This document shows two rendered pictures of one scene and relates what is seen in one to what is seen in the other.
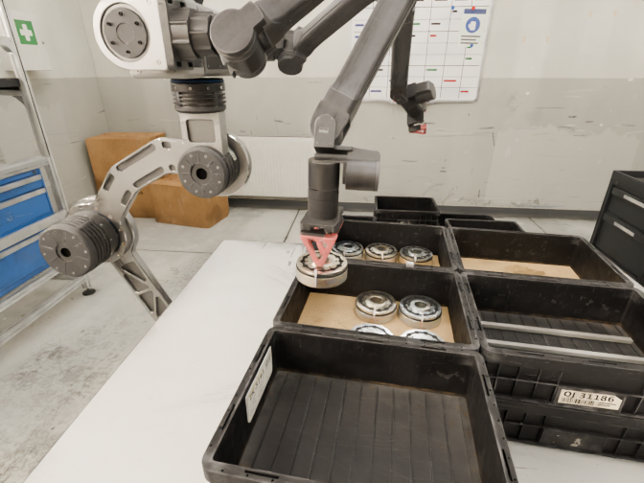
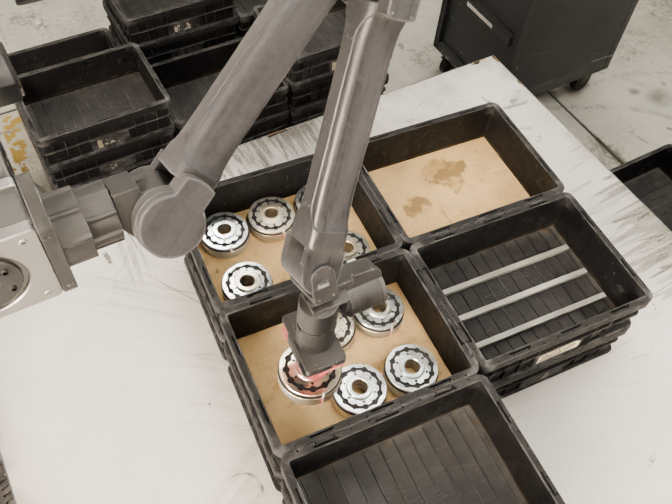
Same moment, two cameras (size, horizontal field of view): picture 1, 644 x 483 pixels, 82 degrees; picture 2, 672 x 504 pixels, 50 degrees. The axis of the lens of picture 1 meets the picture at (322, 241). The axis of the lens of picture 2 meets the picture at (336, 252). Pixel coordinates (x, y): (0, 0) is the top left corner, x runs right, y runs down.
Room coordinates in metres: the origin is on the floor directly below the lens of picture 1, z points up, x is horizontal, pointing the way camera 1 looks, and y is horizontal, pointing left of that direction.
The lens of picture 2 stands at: (0.25, 0.32, 2.09)
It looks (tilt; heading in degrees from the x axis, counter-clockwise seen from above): 54 degrees down; 320
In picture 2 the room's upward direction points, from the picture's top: 6 degrees clockwise
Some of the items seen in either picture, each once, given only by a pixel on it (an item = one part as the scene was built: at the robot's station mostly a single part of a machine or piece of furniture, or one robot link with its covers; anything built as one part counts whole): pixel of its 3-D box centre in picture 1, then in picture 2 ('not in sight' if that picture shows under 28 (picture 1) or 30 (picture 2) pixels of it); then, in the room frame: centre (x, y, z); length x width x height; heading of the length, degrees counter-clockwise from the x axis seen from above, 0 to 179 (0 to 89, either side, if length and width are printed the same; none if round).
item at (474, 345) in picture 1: (375, 299); (347, 343); (0.71, -0.12, 0.92); 0.40 x 0.30 x 0.02; 79
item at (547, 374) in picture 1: (562, 338); (521, 288); (0.63, -0.51, 0.87); 0.40 x 0.30 x 0.11; 79
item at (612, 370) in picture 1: (568, 319); (528, 274); (0.63, -0.51, 0.92); 0.40 x 0.30 x 0.02; 79
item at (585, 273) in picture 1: (521, 271); (449, 185); (0.93, -0.57, 0.87); 0.40 x 0.30 x 0.11; 79
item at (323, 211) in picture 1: (323, 204); (314, 330); (0.66, 0.00, 1.16); 0.10 x 0.07 x 0.07; 168
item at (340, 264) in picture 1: (321, 262); (310, 367); (0.66, 0.00, 1.04); 0.10 x 0.10 x 0.01
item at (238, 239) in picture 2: (347, 247); (224, 231); (1.10, -0.08, 0.86); 0.10 x 0.10 x 0.01
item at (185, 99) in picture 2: not in sight; (219, 115); (1.92, -0.51, 0.31); 0.40 x 0.30 x 0.34; 84
